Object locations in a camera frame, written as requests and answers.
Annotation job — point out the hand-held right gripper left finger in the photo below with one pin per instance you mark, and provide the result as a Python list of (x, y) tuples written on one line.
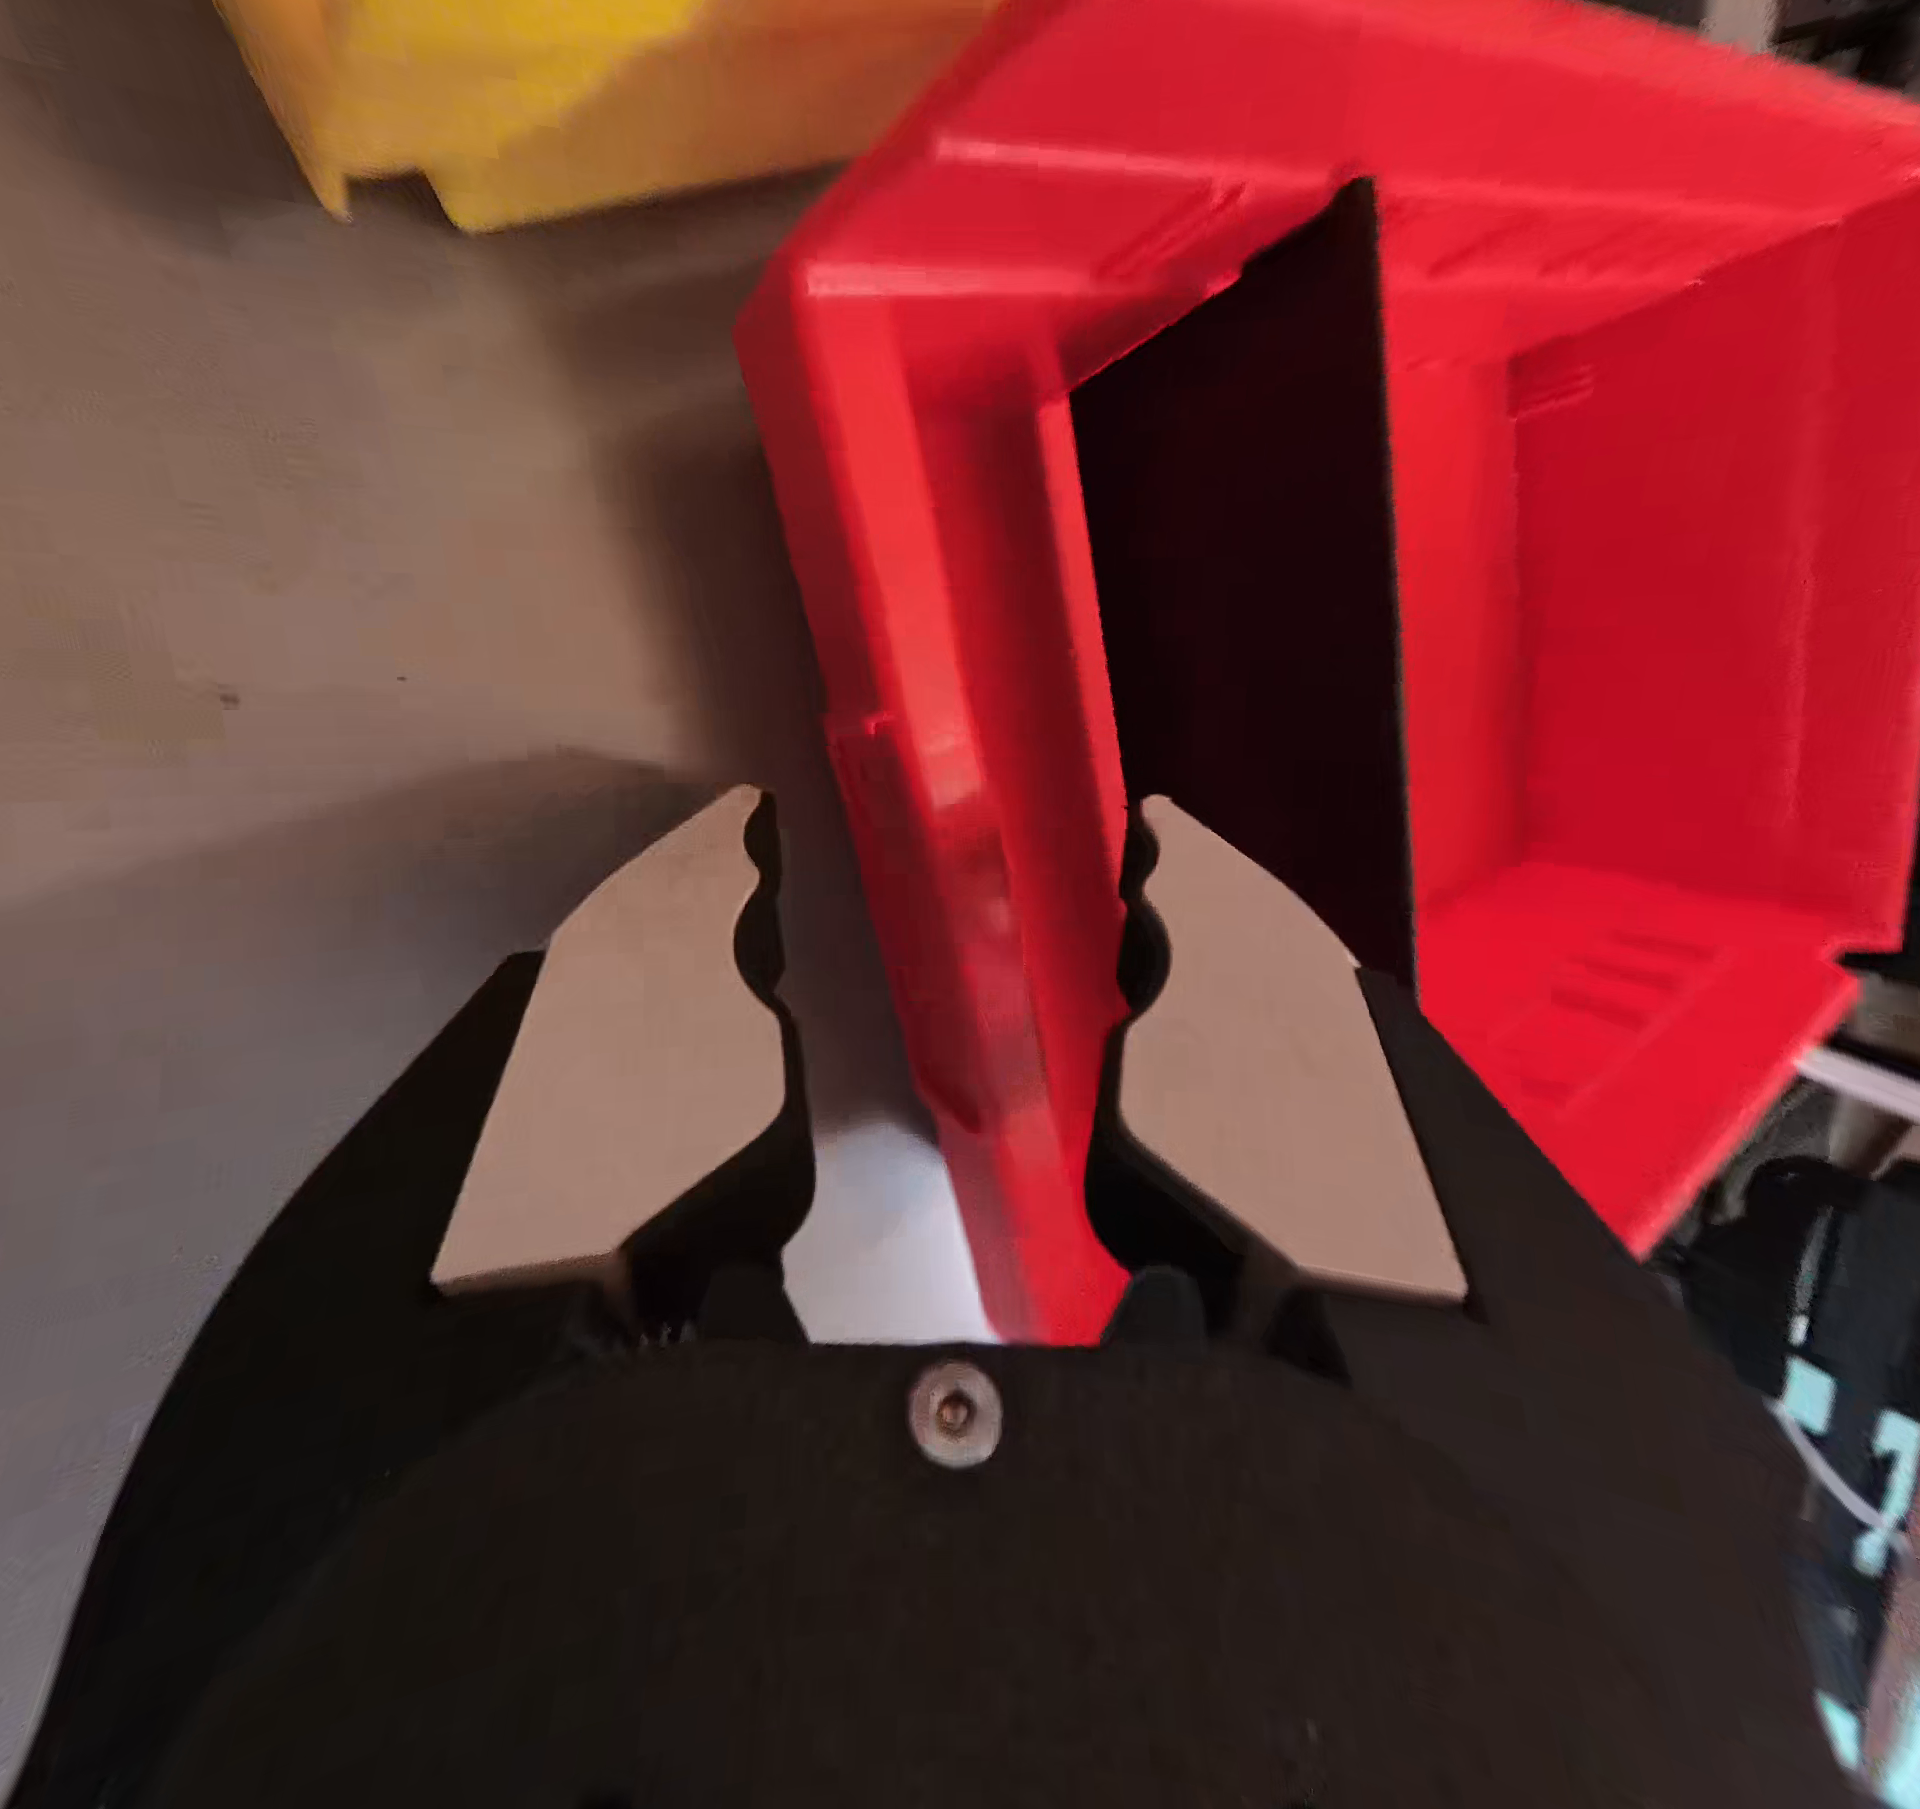
[(629, 1089)]

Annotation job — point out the black printed cloth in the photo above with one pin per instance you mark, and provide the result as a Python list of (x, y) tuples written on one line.
[(1832, 1314)]

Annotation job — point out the red plastic bin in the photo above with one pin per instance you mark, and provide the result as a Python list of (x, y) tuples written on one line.
[(1649, 564)]

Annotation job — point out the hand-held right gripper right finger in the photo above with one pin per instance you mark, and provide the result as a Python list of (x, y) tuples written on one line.
[(1274, 1089)]

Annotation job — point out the yellow plastic bin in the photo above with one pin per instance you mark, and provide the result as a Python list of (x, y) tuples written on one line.
[(599, 41)]

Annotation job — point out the black bin divider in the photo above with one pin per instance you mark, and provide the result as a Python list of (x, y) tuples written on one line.
[(1245, 564)]

